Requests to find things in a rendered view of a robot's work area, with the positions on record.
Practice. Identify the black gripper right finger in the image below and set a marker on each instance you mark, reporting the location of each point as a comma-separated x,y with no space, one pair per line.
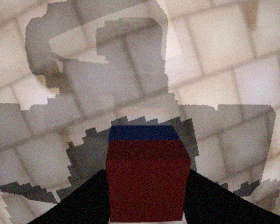
208,203

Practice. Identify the blue block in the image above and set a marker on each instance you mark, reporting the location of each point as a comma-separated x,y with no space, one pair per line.
143,133

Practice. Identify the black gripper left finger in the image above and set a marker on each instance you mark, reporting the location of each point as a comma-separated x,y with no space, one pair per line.
88,204

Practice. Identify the dark red block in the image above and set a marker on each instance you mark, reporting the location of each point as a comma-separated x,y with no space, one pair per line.
147,180

